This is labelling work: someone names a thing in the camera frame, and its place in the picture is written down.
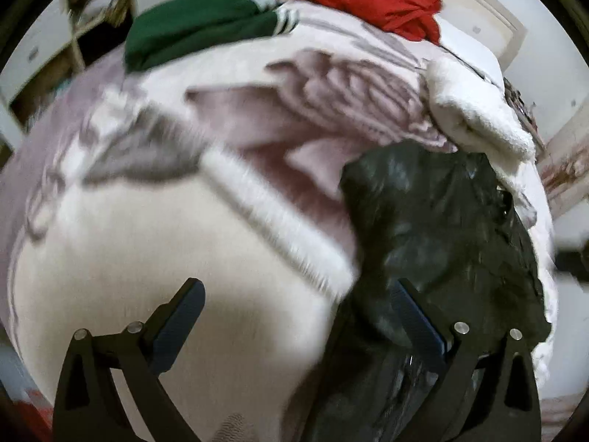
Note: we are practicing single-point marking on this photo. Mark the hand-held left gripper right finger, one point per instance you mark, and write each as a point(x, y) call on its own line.
point(421, 320)

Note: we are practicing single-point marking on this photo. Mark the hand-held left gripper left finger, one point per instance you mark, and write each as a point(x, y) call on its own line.
point(177, 322)

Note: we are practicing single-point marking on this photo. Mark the black jacket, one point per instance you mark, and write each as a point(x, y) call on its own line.
point(437, 221)

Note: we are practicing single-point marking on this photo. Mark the pink printed blanket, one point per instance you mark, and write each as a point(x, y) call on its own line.
point(184, 184)

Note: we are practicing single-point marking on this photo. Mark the white fluffy blanket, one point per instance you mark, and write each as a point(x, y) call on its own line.
point(478, 106)

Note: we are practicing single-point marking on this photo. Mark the green striped garment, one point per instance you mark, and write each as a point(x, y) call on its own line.
point(198, 25)

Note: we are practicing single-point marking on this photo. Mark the white shelf unit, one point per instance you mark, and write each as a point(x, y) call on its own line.
point(46, 50)

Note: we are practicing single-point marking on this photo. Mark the white headboard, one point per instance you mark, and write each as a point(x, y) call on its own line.
point(478, 14)

